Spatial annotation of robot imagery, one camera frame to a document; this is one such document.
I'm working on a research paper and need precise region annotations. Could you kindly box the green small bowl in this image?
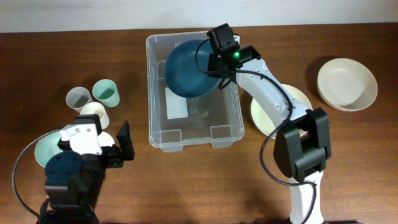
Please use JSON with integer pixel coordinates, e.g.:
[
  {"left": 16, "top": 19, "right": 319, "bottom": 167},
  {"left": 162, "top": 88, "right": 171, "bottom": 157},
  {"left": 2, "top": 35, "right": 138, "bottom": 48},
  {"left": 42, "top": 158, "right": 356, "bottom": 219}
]
[{"left": 34, "top": 131, "right": 63, "bottom": 167}]

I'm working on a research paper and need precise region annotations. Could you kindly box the grey plastic cup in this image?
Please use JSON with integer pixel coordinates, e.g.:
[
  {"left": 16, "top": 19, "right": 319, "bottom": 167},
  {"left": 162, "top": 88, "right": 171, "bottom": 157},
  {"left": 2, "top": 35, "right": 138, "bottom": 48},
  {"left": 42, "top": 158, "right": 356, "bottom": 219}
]
[{"left": 65, "top": 86, "right": 93, "bottom": 112}]

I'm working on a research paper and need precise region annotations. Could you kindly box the green plastic cup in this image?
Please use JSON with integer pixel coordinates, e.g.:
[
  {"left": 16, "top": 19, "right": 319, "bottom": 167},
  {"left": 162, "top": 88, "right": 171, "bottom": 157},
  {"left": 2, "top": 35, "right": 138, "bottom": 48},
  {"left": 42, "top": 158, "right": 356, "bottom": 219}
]
[{"left": 92, "top": 79, "right": 120, "bottom": 108}]

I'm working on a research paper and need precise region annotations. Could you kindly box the beige large bowl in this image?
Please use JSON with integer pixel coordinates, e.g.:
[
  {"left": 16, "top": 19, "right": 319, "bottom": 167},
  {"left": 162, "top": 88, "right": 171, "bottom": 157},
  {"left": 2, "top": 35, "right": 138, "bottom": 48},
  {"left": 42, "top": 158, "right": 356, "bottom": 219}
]
[{"left": 317, "top": 58, "right": 378, "bottom": 111}]

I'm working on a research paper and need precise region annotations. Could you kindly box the cream plastic cup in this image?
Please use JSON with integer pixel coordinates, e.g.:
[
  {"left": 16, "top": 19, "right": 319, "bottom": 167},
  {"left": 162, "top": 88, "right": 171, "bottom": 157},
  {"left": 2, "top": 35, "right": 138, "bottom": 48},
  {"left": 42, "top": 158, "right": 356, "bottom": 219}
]
[{"left": 80, "top": 102, "right": 109, "bottom": 129}]

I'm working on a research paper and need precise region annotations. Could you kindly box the white small bowl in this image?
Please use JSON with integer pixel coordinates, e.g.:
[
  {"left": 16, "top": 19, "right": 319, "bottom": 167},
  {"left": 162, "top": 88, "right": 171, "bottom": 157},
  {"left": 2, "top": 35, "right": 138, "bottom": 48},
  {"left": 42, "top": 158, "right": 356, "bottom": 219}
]
[{"left": 98, "top": 131, "right": 115, "bottom": 147}]

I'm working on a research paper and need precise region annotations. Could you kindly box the cream large bowl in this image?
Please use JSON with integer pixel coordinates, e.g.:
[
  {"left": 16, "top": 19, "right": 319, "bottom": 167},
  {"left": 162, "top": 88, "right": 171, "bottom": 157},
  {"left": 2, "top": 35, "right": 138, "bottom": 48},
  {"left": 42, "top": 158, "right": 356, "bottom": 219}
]
[{"left": 250, "top": 84, "right": 313, "bottom": 136}]

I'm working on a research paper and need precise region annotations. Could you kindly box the white label in bin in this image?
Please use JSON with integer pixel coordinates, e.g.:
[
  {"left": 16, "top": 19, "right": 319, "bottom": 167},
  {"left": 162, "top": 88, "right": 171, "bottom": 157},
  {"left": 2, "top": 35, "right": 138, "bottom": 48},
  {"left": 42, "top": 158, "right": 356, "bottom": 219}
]
[{"left": 165, "top": 88, "right": 188, "bottom": 119}]

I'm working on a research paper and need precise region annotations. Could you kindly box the blue large bowl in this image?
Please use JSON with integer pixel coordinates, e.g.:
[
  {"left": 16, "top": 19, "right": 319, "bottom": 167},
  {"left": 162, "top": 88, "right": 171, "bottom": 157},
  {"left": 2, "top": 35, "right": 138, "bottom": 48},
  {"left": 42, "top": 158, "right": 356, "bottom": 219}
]
[{"left": 164, "top": 40, "right": 220, "bottom": 98}]

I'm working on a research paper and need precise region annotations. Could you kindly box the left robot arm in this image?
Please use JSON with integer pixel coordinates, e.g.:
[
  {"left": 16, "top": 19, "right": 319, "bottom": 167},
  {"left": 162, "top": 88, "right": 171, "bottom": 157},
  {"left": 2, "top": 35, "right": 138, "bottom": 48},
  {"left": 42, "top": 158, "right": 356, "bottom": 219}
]
[{"left": 39, "top": 121, "right": 135, "bottom": 223}]

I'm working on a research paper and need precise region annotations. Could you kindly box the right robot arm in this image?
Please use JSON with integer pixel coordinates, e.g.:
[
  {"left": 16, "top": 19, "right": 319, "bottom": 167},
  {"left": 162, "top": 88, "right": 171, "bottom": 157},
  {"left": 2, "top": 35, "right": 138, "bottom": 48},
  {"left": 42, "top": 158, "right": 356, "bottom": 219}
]
[{"left": 208, "top": 46, "right": 331, "bottom": 223}]

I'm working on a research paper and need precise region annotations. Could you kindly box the clear plastic storage bin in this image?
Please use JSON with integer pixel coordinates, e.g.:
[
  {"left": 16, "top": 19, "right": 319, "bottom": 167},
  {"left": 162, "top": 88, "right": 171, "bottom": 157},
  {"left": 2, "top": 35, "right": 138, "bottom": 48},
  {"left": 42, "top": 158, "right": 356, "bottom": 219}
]
[{"left": 146, "top": 31, "right": 244, "bottom": 152}]

